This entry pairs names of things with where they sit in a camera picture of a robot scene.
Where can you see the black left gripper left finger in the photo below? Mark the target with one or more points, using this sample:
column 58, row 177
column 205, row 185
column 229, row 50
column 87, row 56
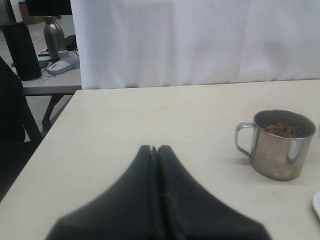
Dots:
column 128, row 210

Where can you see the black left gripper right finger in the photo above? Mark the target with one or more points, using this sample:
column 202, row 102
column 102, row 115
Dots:
column 190, row 212

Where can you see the steel mug with pellets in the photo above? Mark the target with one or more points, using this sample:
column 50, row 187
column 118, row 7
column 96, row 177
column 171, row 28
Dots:
column 280, row 142

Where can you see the metal thermos bottle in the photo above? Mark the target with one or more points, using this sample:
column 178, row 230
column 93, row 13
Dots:
column 54, row 37

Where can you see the white rectangular tray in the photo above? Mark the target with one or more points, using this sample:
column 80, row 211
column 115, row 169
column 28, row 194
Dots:
column 316, row 204

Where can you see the black chair back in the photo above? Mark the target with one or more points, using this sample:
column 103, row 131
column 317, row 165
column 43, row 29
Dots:
column 19, row 134

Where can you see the grey side desk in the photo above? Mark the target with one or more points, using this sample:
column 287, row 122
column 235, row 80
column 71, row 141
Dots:
column 56, row 86

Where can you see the white computer mouse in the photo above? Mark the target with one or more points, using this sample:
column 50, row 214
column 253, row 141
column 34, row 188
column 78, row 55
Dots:
column 62, row 66

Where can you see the white backdrop curtain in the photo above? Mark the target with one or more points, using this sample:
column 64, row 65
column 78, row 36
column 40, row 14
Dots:
column 155, row 43

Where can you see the black cylinder speaker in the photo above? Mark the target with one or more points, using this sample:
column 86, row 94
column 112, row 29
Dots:
column 22, row 51

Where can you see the black monitor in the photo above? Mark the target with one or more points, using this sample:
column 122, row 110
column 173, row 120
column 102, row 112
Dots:
column 49, row 7

